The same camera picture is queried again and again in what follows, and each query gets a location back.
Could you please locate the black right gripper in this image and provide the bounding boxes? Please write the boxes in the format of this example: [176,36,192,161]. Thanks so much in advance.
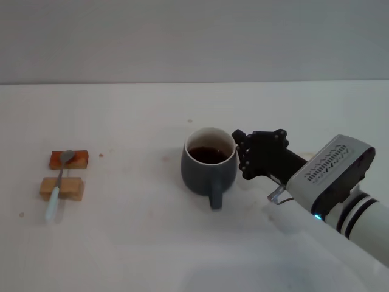
[231,128,308,186]

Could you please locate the grey ceramic cup with coffee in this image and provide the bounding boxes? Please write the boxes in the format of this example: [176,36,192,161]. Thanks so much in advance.
[181,127,238,210]

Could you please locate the blue handled metal spoon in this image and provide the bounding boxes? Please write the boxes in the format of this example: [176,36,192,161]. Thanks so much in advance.
[44,150,75,222]

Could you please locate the orange-brown wooden block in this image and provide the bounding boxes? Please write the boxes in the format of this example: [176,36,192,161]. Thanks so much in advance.
[48,149,90,170]

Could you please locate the light wooden block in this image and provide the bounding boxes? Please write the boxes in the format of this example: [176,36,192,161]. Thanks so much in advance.
[39,176,85,201]

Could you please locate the right wrist cable with connector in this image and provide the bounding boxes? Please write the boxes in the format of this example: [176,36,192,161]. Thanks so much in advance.
[267,185,295,205]

